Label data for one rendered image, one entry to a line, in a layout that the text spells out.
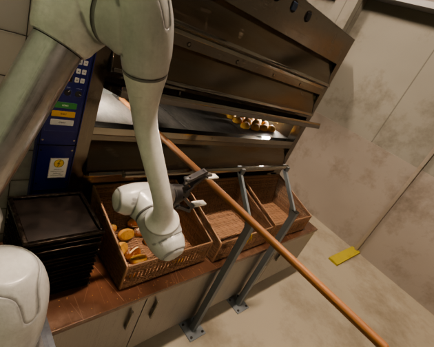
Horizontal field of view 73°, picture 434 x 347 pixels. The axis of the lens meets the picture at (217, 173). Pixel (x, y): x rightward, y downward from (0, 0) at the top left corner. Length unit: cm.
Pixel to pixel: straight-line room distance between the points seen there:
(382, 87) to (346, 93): 45
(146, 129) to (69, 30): 26
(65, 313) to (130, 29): 115
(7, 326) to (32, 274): 9
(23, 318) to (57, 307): 78
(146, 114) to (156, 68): 13
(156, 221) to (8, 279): 37
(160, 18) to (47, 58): 24
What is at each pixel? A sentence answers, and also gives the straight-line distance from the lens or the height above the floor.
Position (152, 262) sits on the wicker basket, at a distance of 152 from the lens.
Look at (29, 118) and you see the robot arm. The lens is 71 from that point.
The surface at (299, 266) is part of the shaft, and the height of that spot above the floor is 120.
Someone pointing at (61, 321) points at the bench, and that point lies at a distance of 144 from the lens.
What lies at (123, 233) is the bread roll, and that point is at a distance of 172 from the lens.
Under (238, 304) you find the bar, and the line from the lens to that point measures 255.
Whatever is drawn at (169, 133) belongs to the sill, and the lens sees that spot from 170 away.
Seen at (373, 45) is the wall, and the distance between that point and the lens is 455.
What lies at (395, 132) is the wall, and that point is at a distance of 423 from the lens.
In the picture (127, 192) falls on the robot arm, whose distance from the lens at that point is 96.
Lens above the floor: 177
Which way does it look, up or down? 24 degrees down
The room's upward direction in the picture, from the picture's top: 25 degrees clockwise
